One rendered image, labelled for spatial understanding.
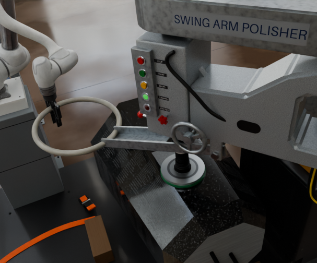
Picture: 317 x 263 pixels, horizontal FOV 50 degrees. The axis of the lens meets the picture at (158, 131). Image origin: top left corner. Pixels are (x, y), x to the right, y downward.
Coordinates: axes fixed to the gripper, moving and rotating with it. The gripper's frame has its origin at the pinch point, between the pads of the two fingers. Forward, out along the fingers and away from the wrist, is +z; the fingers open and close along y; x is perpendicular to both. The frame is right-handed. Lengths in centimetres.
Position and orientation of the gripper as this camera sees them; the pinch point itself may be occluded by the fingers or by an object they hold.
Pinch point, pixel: (56, 120)
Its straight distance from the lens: 216.7
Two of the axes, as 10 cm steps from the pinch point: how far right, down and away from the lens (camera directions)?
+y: 7.2, 4.5, -5.3
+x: 7.0, -4.8, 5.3
